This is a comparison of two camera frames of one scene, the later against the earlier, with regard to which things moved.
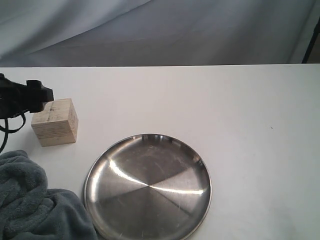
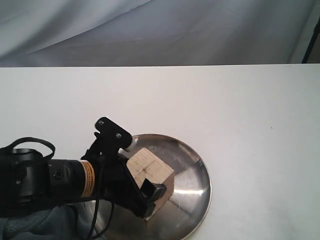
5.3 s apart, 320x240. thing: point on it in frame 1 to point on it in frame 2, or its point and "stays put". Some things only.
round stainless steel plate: [147, 186] stays put
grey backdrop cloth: [100, 33] stays put
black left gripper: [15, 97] to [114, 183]
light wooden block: [57, 124] to [145, 165]
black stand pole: [316, 32] stays put
